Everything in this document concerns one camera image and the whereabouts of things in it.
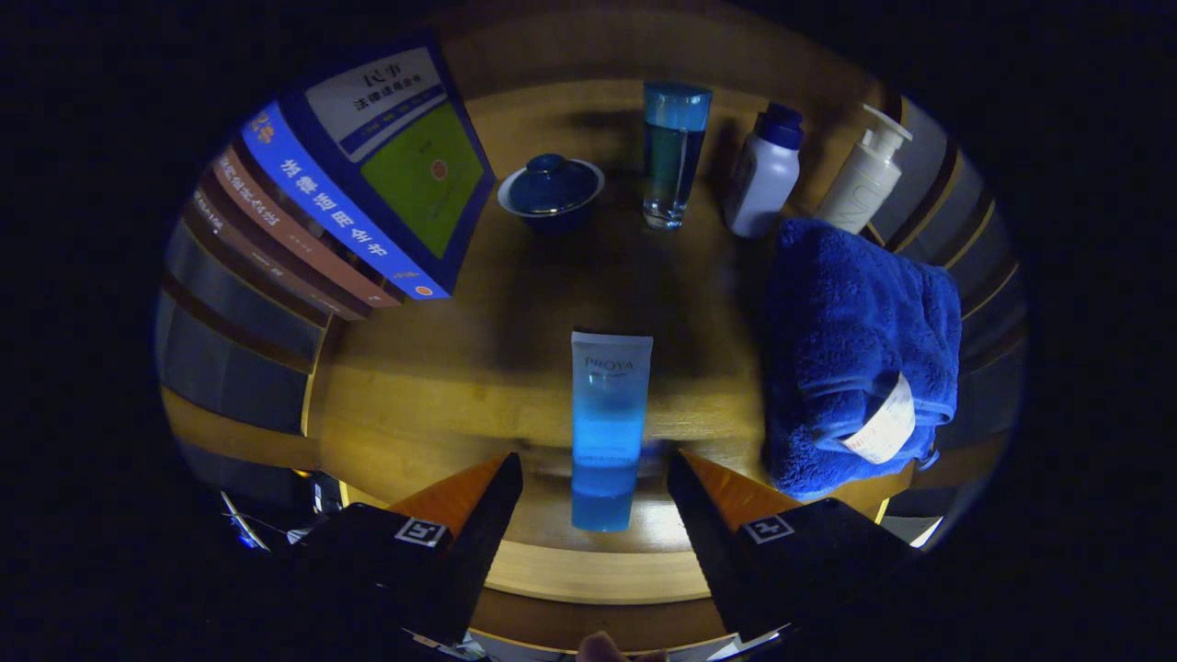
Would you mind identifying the reddish brown book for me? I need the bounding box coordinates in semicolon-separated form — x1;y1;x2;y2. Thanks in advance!
213;147;401;309

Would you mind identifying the blue book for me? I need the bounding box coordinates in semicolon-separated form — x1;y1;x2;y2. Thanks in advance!
241;37;497;302

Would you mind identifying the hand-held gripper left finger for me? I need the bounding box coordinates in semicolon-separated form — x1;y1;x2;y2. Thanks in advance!
294;451;525;645

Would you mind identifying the wooden drawer with black knob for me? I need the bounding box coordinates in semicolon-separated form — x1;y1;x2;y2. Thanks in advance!
467;587;729;653

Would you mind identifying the blue cosmetic tube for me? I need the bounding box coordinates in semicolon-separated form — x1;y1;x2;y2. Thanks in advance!
570;331;655;532

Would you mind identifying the white pump bottle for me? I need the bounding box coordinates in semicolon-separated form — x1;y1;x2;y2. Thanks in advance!
814;103;914;235

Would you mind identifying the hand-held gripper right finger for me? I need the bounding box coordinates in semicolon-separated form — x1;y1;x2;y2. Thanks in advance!
667;449;920;642

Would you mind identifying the white bottle with blue cap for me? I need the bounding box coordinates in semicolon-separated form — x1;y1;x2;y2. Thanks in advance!
724;103;805;240

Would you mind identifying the folded blue towel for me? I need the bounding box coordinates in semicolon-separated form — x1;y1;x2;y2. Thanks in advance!
765;217;964;502

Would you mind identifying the wooden cabinet with slatted hutch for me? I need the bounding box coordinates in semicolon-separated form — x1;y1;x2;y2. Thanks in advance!
156;0;1026;654

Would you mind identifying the blue lidded tea cup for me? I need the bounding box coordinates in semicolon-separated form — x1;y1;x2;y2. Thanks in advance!
497;153;606;233

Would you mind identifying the tall clear blue bottle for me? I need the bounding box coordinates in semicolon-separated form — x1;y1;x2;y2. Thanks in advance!
642;81;714;231

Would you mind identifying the wooden countertop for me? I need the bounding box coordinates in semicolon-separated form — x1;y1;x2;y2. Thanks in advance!
303;78;920;605

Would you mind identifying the dark brown book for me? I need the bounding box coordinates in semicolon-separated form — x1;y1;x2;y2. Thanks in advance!
184;188;369;323

